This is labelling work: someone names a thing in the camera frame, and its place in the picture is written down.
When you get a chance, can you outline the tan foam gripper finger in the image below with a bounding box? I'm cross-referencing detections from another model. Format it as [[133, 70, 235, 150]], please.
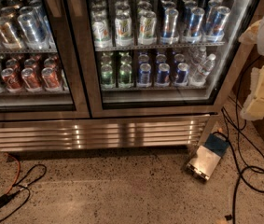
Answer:
[[240, 65, 264, 121], [239, 20, 260, 45]]

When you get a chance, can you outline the glass fridge door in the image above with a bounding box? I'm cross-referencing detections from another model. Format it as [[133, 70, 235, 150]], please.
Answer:
[[0, 0, 89, 122], [62, 0, 264, 119]]

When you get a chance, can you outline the stainless fridge bottom grille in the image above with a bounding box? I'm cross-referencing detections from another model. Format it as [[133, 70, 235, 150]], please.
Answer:
[[0, 115, 212, 152]]

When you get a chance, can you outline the blue silver energy can right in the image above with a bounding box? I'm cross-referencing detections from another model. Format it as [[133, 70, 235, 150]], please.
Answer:
[[204, 6, 230, 42]]

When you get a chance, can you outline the blue silver energy can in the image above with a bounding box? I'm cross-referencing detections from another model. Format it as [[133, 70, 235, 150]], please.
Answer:
[[182, 7, 204, 43], [204, 6, 230, 42], [160, 8, 179, 44]]

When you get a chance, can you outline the brown wooden cabinet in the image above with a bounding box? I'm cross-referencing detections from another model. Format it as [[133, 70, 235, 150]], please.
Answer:
[[232, 0, 264, 159]]

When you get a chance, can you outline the blue silver energy can middle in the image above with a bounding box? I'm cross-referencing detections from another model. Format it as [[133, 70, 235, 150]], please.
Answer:
[[182, 7, 204, 43]]

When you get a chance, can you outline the clear water bottle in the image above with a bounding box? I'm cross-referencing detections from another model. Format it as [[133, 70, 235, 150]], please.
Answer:
[[190, 53, 216, 87]]

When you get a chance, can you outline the blue soda can right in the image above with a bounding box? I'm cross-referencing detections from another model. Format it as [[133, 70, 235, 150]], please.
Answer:
[[174, 63, 189, 86]]

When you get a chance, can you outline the blue soda can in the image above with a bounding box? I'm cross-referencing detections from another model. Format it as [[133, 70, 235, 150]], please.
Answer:
[[156, 63, 170, 87], [174, 63, 189, 86], [137, 63, 151, 87]]

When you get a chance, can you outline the blue pad on floor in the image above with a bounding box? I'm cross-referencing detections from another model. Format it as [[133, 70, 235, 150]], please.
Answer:
[[204, 133, 229, 157]]

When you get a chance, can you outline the blue silver energy can left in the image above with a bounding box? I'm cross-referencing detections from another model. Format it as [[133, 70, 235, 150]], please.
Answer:
[[160, 8, 179, 44]]

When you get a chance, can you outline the blue soda can middle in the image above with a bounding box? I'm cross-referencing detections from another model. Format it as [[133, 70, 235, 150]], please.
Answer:
[[156, 63, 170, 87]]

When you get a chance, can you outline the white green soda can right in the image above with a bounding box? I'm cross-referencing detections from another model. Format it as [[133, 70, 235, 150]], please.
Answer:
[[138, 11, 157, 45]]

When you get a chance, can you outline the white green soda can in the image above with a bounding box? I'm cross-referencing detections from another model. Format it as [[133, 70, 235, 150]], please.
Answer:
[[138, 11, 157, 45], [91, 16, 112, 49], [115, 14, 133, 47]]

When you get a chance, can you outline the blue soda can left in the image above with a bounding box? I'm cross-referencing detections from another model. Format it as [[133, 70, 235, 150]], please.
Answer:
[[137, 63, 151, 87]]

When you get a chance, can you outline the white green soda can middle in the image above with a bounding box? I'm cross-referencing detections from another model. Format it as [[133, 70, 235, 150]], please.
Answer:
[[115, 14, 133, 47]]

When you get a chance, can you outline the white green soda can left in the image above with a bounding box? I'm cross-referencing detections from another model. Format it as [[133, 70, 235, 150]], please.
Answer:
[[91, 16, 112, 49]]

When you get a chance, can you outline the red cola can right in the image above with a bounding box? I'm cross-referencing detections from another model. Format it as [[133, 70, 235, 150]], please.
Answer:
[[41, 67, 63, 91]]

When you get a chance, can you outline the red cola can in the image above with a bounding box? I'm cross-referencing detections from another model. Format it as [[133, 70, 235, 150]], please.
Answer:
[[1, 68, 23, 91], [41, 67, 63, 91], [21, 68, 42, 91]]

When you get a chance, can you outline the silver blue tall can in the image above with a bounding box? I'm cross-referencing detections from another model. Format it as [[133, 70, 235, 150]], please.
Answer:
[[18, 14, 49, 49]]

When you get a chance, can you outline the red cola can middle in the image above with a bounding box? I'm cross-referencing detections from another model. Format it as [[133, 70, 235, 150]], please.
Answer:
[[21, 68, 42, 91]]

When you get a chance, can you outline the gold silver can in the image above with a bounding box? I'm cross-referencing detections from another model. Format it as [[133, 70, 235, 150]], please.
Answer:
[[0, 17, 25, 50]]

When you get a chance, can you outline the red cola can left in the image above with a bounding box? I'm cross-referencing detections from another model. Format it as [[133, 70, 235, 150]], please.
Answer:
[[1, 68, 23, 91]]

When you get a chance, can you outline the black cable bundle right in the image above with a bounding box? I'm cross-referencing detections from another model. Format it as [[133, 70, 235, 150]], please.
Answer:
[[220, 54, 264, 224]]

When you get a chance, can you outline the orange cable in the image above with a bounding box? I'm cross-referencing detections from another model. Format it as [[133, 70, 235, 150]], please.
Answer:
[[0, 152, 21, 211]]

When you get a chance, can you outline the black cable with adapter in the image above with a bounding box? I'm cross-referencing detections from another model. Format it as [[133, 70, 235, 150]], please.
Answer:
[[0, 163, 48, 224]]

